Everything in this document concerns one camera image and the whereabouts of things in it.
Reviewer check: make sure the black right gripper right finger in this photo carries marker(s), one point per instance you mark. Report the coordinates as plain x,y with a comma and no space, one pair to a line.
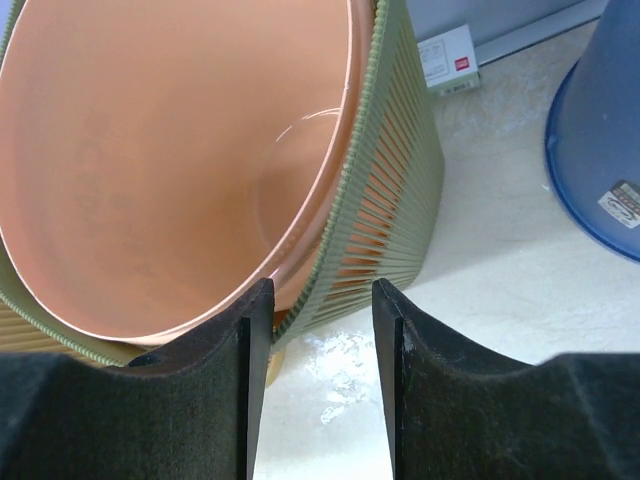
455,409

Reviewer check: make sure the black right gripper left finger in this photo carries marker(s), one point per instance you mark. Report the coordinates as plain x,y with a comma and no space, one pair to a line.
189,409

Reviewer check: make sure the olive green ribbed bin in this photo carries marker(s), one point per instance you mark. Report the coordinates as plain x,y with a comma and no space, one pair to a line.
379,223

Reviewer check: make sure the pink bin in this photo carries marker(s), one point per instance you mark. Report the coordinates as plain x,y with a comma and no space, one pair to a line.
159,157

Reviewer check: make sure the blue plastic bucket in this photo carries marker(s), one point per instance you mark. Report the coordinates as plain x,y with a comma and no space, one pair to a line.
592,133

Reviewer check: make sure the yellow ribbed waste basket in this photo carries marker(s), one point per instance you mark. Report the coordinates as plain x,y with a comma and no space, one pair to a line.
275,363

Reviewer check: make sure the small white cardboard box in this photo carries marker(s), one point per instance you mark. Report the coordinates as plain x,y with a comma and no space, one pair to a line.
449,62

